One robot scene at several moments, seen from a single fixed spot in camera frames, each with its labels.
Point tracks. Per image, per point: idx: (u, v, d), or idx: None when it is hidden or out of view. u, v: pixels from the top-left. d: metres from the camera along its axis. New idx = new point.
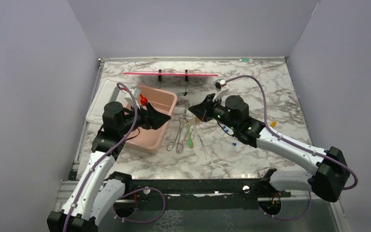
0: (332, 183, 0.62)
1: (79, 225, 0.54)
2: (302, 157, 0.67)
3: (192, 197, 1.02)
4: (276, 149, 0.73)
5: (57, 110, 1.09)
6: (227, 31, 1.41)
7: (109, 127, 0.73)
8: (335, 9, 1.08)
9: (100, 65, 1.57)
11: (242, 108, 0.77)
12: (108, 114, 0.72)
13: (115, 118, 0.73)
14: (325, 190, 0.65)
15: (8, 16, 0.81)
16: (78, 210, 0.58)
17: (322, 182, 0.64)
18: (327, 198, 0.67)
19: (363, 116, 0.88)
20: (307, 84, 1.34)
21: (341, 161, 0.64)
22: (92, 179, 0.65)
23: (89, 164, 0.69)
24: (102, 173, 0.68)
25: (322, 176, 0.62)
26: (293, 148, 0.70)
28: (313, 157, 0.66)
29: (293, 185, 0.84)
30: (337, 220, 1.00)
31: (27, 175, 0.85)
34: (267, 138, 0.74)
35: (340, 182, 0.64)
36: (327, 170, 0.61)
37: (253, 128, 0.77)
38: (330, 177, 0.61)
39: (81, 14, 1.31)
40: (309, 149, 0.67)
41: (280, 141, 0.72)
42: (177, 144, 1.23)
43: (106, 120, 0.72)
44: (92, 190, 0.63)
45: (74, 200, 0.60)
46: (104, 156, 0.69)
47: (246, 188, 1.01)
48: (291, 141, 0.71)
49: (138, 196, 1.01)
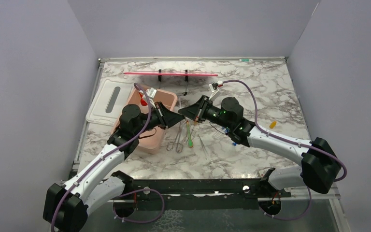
0: (320, 173, 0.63)
1: (73, 205, 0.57)
2: (289, 150, 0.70)
3: (192, 197, 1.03)
4: (264, 144, 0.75)
5: (56, 111, 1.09)
6: (227, 31, 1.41)
7: (125, 128, 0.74)
8: (335, 10, 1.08)
9: (100, 65, 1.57)
11: (237, 110, 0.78)
12: (125, 118, 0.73)
13: (131, 122, 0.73)
14: (314, 181, 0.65)
15: (8, 16, 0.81)
16: (78, 189, 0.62)
17: (310, 173, 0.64)
18: (319, 191, 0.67)
19: (363, 116, 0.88)
20: (307, 84, 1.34)
21: (328, 150, 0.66)
22: (100, 166, 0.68)
23: (101, 153, 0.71)
24: (110, 164, 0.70)
25: (308, 166, 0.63)
26: (281, 142, 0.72)
28: (299, 148, 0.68)
29: (291, 183, 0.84)
30: (337, 220, 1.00)
31: (27, 175, 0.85)
34: (256, 135, 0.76)
35: (330, 173, 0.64)
36: (312, 160, 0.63)
37: (245, 128, 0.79)
38: (315, 167, 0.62)
39: (81, 15, 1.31)
40: (294, 141, 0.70)
41: (269, 137, 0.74)
42: (177, 144, 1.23)
43: (122, 123, 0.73)
44: (97, 175, 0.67)
45: (78, 179, 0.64)
46: (116, 149, 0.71)
47: (246, 188, 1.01)
48: (280, 136, 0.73)
49: (138, 196, 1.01)
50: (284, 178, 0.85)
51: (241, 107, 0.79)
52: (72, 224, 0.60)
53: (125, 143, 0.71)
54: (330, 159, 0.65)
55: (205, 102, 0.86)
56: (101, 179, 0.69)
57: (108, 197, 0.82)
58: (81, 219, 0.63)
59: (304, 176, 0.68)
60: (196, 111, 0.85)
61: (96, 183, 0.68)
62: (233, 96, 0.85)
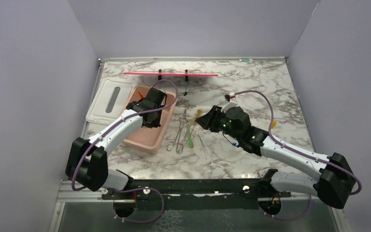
0: (336, 190, 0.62)
1: (98, 156, 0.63)
2: (305, 164, 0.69)
3: (192, 197, 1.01)
4: (278, 156, 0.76)
5: (57, 111, 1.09)
6: (227, 31, 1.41)
7: (150, 99, 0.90)
8: (335, 9, 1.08)
9: (100, 65, 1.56)
11: (242, 118, 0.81)
12: (155, 90, 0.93)
13: (159, 94, 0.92)
14: (331, 196, 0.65)
15: (8, 15, 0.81)
16: (102, 144, 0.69)
17: (327, 189, 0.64)
18: (335, 206, 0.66)
19: (363, 116, 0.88)
20: (307, 84, 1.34)
21: (346, 167, 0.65)
22: (121, 126, 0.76)
23: (121, 116, 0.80)
24: (130, 126, 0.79)
25: (326, 182, 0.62)
26: (297, 155, 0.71)
28: (317, 164, 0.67)
29: (296, 189, 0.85)
30: (337, 220, 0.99)
31: (27, 175, 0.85)
34: (270, 146, 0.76)
35: (346, 188, 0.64)
36: (330, 176, 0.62)
37: (257, 137, 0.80)
38: (334, 183, 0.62)
39: (81, 14, 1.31)
40: (312, 156, 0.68)
41: (283, 148, 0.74)
42: (177, 144, 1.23)
43: (152, 93, 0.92)
44: (118, 135, 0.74)
45: (102, 135, 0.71)
46: (136, 113, 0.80)
47: (246, 188, 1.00)
48: (295, 149, 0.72)
49: (138, 196, 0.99)
50: (291, 182, 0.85)
51: (246, 115, 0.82)
52: (95, 177, 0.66)
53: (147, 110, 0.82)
54: (346, 174, 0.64)
55: (217, 112, 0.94)
56: (120, 139, 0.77)
57: (119, 183, 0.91)
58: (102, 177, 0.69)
59: (319, 190, 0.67)
60: (208, 120, 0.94)
61: (116, 142, 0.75)
62: (238, 106, 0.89)
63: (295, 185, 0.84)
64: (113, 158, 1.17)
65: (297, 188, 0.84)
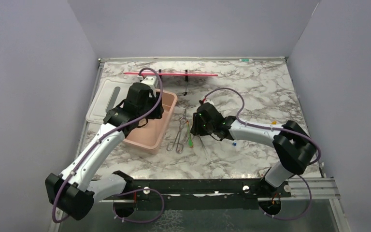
0: (292, 153, 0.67)
1: (73, 195, 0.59)
2: (263, 135, 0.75)
3: (192, 197, 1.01)
4: (245, 135, 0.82)
5: (57, 111, 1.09)
6: (227, 31, 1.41)
7: (131, 101, 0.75)
8: (335, 9, 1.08)
9: (100, 65, 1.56)
11: (208, 107, 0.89)
12: (135, 89, 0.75)
13: (140, 94, 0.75)
14: (290, 163, 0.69)
15: (8, 15, 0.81)
16: (76, 179, 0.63)
17: (283, 154, 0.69)
18: (298, 173, 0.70)
19: (363, 116, 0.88)
20: (307, 84, 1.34)
21: (299, 131, 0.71)
22: (97, 149, 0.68)
23: (97, 135, 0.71)
24: (107, 146, 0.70)
25: (279, 146, 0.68)
26: (257, 129, 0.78)
28: (272, 132, 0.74)
29: (282, 175, 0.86)
30: (337, 220, 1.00)
31: (27, 175, 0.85)
34: (237, 126, 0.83)
35: (305, 153, 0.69)
36: (282, 139, 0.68)
37: (227, 122, 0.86)
38: (286, 146, 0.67)
39: (81, 14, 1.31)
40: (267, 126, 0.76)
41: (247, 126, 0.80)
42: (177, 144, 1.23)
43: (131, 93, 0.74)
44: (93, 162, 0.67)
45: (75, 167, 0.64)
46: (113, 131, 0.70)
47: (246, 189, 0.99)
48: (255, 124, 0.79)
49: (138, 196, 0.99)
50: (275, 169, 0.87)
51: (212, 105, 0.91)
52: (77, 210, 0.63)
53: (125, 124, 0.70)
54: (302, 138, 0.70)
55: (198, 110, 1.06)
56: (100, 162, 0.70)
57: (113, 190, 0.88)
58: (88, 206, 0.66)
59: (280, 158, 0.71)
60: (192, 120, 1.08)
61: (95, 168, 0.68)
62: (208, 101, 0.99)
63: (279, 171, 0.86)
64: (113, 158, 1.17)
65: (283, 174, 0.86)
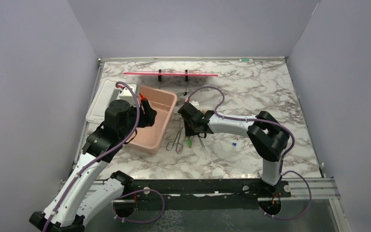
0: (265, 142, 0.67)
1: None
2: (239, 126, 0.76)
3: (192, 197, 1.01)
4: (223, 127, 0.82)
5: (57, 110, 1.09)
6: (227, 31, 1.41)
7: (109, 125, 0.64)
8: (335, 9, 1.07)
9: (100, 65, 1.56)
11: (185, 106, 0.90)
12: (111, 112, 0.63)
13: (118, 117, 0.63)
14: (264, 152, 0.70)
15: (8, 15, 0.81)
16: (58, 217, 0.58)
17: (258, 144, 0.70)
18: (274, 160, 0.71)
19: (363, 115, 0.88)
20: (307, 84, 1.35)
21: (272, 121, 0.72)
22: (78, 184, 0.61)
23: (77, 167, 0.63)
24: (89, 178, 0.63)
25: (253, 136, 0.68)
26: (233, 121, 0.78)
28: (246, 123, 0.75)
29: (270, 169, 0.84)
30: (337, 220, 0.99)
31: (27, 175, 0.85)
34: (214, 120, 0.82)
35: (278, 142, 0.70)
36: (255, 129, 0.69)
37: (206, 117, 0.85)
38: (259, 136, 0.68)
39: (80, 14, 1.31)
40: (242, 118, 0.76)
41: (223, 119, 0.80)
42: (177, 144, 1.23)
43: (107, 117, 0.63)
44: (75, 198, 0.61)
45: (56, 206, 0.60)
46: (92, 162, 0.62)
47: (246, 188, 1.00)
48: (231, 116, 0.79)
49: (138, 196, 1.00)
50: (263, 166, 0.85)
51: (190, 104, 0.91)
52: None
53: (104, 154, 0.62)
54: (275, 127, 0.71)
55: None
56: (85, 195, 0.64)
57: (108, 200, 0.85)
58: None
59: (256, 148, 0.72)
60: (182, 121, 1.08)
61: (79, 202, 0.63)
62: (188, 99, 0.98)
63: (268, 167, 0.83)
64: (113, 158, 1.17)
65: (270, 168, 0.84)
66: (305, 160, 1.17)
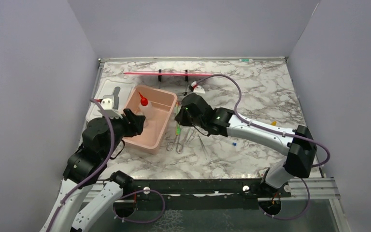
0: (306, 166, 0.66)
1: None
2: (274, 140, 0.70)
3: (192, 197, 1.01)
4: (247, 134, 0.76)
5: (57, 110, 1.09)
6: (226, 32, 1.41)
7: (90, 149, 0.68)
8: (335, 9, 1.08)
9: (100, 65, 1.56)
11: (196, 101, 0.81)
12: (89, 136, 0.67)
13: (97, 138, 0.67)
14: (298, 169, 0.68)
15: (9, 15, 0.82)
16: None
17: (295, 162, 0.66)
18: (302, 177, 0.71)
19: (364, 115, 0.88)
20: (306, 85, 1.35)
21: (309, 137, 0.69)
22: (62, 211, 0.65)
23: (61, 195, 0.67)
24: (74, 204, 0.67)
25: (295, 155, 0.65)
26: (265, 132, 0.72)
28: (283, 138, 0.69)
29: (282, 177, 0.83)
30: (337, 220, 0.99)
31: (27, 174, 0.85)
34: (237, 125, 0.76)
35: (311, 159, 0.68)
36: (298, 149, 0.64)
37: (222, 118, 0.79)
38: (301, 155, 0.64)
39: (81, 14, 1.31)
40: (279, 131, 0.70)
41: (250, 126, 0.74)
42: (177, 144, 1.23)
43: (86, 141, 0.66)
44: (62, 225, 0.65)
45: None
46: (75, 189, 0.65)
47: (246, 189, 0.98)
48: (261, 125, 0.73)
49: (138, 196, 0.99)
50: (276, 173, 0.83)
51: (199, 98, 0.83)
52: None
53: (85, 180, 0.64)
54: (310, 145, 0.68)
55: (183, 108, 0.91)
56: (73, 219, 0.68)
57: (108, 205, 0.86)
58: None
59: (288, 164, 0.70)
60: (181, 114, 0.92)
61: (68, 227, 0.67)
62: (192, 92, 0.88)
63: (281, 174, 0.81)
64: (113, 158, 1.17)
65: (286, 177, 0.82)
66: None
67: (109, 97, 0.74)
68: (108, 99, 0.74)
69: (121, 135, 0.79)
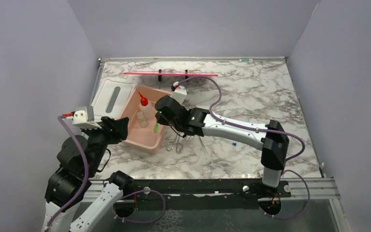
0: (280, 158, 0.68)
1: None
2: (248, 137, 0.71)
3: (192, 197, 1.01)
4: (222, 133, 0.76)
5: (56, 110, 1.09)
6: (226, 32, 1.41)
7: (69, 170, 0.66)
8: (335, 9, 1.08)
9: (100, 65, 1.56)
11: (168, 104, 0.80)
12: (65, 159, 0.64)
13: (73, 161, 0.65)
14: (274, 163, 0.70)
15: (9, 16, 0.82)
16: None
17: (270, 156, 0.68)
18: (278, 169, 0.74)
19: (364, 115, 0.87)
20: (306, 85, 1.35)
21: (280, 130, 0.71)
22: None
23: (47, 216, 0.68)
24: (62, 223, 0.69)
25: (269, 150, 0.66)
26: (239, 129, 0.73)
28: (257, 134, 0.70)
29: (271, 174, 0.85)
30: (337, 220, 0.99)
31: (27, 174, 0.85)
34: (212, 124, 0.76)
35: (283, 152, 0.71)
36: (271, 143, 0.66)
37: (196, 118, 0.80)
38: (275, 150, 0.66)
39: (80, 14, 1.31)
40: (252, 127, 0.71)
41: (225, 124, 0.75)
42: (177, 144, 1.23)
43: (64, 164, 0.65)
44: None
45: None
46: (58, 213, 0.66)
47: (246, 189, 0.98)
48: (235, 123, 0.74)
49: (138, 196, 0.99)
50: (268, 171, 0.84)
51: (172, 100, 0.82)
52: None
53: (66, 204, 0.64)
54: (282, 137, 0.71)
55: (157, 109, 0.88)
56: None
57: (108, 207, 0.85)
58: None
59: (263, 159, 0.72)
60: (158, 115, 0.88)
61: None
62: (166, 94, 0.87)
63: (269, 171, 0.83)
64: (113, 158, 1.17)
65: (273, 174, 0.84)
66: (305, 160, 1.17)
67: (81, 109, 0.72)
68: (81, 112, 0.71)
69: (106, 145, 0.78)
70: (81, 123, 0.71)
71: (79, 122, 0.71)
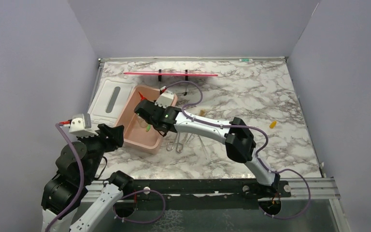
0: (243, 152, 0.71)
1: None
2: (213, 132, 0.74)
3: (192, 197, 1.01)
4: (192, 129, 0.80)
5: (56, 110, 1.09)
6: (226, 32, 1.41)
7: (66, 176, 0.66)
8: (335, 10, 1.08)
9: (100, 65, 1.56)
11: (142, 105, 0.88)
12: (63, 165, 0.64)
13: (71, 166, 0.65)
14: (239, 157, 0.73)
15: (8, 16, 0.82)
16: None
17: (233, 150, 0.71)
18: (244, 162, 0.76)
19: (364, 115, 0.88)
20: (306, 84, 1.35)
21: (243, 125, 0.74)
22: None
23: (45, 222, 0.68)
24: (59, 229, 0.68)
25: (231, 145, 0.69)
26: (206, 125, 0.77)
28: (221, 130, 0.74)
29: (256, 172, 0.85)
30: (337, 220, 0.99)
31: (27, 174, 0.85)
34: (182, 122, 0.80)
35: (247, 146, 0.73)
36: (233, 138, 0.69)
37: (170, 116, 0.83)
38: (236, 144, 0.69)
39: (80, 14, 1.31)
40: (218, 124, 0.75)
41: (194, 122, 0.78)
42: (177, 144, 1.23)
43: (62, 170, 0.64)
44: None
45: None
46: (54, 220, 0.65)
47: (246, 189, 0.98)
48: (202, 120, 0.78)
49: (138, 196, 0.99)
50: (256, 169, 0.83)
51: (147, 103, 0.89)
52: None
53: (63, 211, 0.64)
54: (245, 132, 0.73)
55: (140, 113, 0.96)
56: None
57: (108, 208, 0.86)
58: None
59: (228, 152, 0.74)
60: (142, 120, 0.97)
61: None
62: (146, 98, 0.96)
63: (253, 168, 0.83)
64: (113, 158, 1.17)
65: (256, 170, 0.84)
66: (305, 160, 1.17)
67: (79, 116, 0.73)
68: (78, 119, 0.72)
69: (102, 153, 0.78)
70: (78, 130, 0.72)
71: (76, 129, 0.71)
